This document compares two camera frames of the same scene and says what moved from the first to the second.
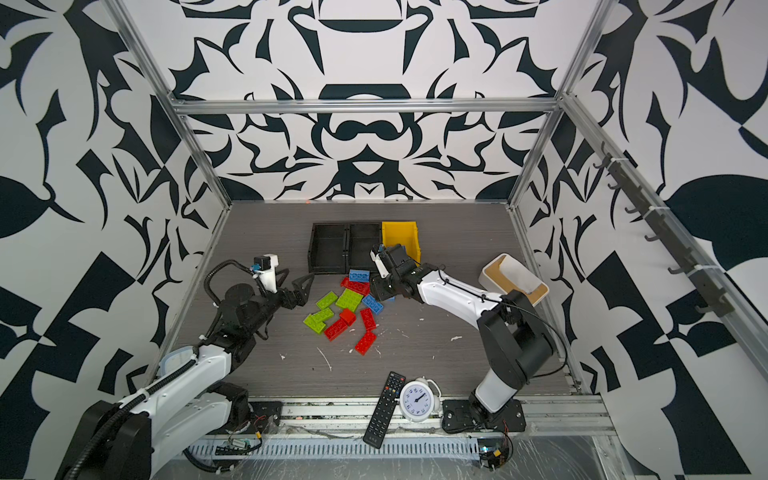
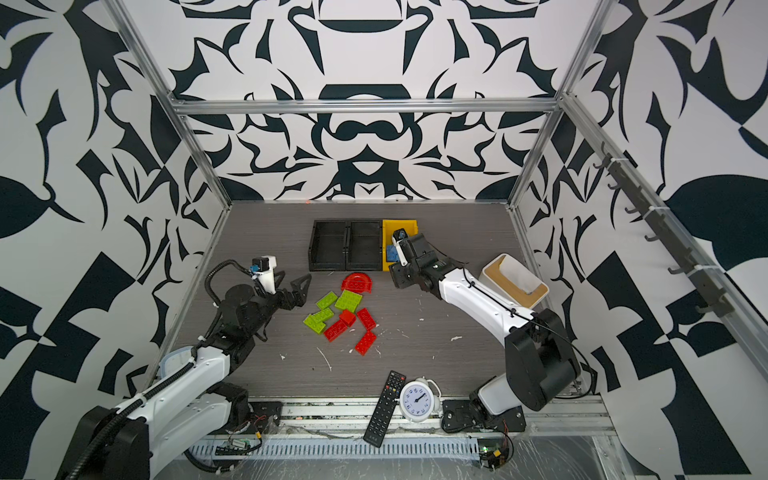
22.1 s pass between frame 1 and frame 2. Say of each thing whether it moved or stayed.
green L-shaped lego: stayed
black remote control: stayed
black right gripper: moved
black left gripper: stayed
